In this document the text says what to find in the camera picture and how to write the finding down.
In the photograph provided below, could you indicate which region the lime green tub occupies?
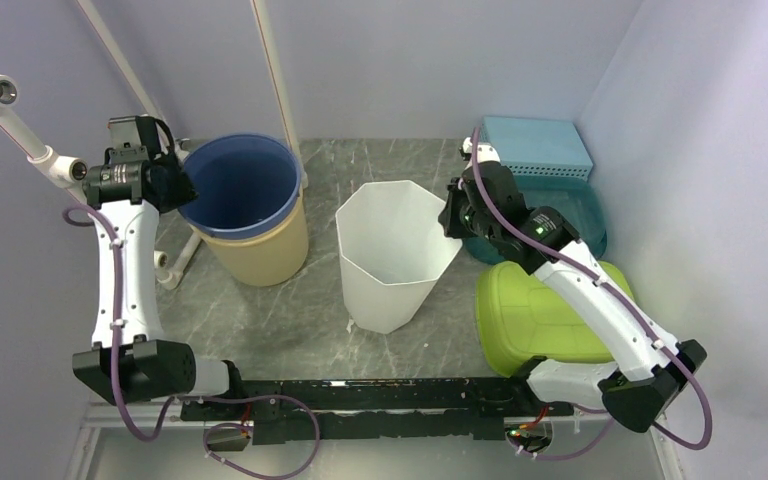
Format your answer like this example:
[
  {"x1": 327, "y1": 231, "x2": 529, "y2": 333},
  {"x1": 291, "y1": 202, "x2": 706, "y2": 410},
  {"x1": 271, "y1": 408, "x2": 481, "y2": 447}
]
[{"x1": 475, "y1": 262, "x2": 613, "y2": 377}]

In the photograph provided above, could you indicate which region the blue bucket rim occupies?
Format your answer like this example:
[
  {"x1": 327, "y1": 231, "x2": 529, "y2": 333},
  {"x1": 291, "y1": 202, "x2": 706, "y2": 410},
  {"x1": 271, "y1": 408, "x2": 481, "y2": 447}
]
[{"x1": 179, "y1": 133, "x2": 303, "y2": 240}]

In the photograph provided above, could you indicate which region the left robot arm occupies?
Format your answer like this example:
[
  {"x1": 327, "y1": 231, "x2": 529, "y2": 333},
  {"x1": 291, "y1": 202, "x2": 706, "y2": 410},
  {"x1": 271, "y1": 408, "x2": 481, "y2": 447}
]
[{"x1": 72, "y1": 115, "x2": 248, "y2": 420}]

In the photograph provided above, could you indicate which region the white PVC pipe frame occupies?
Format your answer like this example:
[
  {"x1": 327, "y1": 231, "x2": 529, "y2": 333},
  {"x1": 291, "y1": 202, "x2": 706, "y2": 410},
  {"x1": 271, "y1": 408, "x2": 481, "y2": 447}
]
[{"x1": 0, "y1": 0, "x2": 310, "y2": 291}]

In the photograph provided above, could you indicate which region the beige bucket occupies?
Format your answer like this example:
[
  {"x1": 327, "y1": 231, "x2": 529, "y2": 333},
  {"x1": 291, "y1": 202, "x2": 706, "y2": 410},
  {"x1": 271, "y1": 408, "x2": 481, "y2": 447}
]
[{"x1": 189, "y1": 194, "x2": 309, "y2": 287}]

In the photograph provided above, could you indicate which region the translucent white bucket liner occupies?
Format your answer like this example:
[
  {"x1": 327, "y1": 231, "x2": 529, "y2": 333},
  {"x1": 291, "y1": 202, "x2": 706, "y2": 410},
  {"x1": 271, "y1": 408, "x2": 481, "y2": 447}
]
[{"x1": 335, "y1": 180, "x2": 463, "y2": 334}]

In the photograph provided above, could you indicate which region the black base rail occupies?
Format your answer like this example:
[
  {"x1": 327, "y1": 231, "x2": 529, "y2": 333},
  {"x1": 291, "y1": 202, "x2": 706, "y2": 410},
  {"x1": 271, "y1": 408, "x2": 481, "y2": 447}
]
[{"x1": 180, "y1": 377, "x2": 573, "y2": 445}]

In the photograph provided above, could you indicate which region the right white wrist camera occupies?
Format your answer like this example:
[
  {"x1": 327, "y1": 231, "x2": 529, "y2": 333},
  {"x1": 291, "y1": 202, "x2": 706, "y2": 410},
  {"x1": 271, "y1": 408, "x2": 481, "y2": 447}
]
[{"x1": 459, "y1": 137, "x2": 501, "y2": 169}]

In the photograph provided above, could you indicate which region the light blue perforated basket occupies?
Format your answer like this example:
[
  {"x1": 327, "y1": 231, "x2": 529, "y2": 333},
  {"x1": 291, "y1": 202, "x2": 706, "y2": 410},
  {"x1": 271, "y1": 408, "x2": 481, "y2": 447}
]
[{"x1": 480, "y1": 116, "x2": 593, "y2": 181}]

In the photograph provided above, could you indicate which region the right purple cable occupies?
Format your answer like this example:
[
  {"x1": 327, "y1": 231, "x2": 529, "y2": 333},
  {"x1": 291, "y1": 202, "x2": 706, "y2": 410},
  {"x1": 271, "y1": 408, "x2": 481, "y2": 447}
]
[{"x1": 466, "y1": 125, "x2": 715, "y2": 463}]

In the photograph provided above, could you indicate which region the teal transparent tub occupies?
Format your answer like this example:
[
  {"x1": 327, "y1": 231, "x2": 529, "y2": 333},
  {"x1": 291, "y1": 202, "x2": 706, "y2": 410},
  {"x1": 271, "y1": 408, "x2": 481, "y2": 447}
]
[{"x1": 460, "y1": 173, "x2": 609, "y2": 266}]

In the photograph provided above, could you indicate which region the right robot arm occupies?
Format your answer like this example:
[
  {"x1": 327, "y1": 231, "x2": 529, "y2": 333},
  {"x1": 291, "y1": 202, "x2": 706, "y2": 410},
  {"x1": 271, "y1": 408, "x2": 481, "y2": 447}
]
[{"x1": 438, "y1": 161, "x2": 712, "y2": 433}]

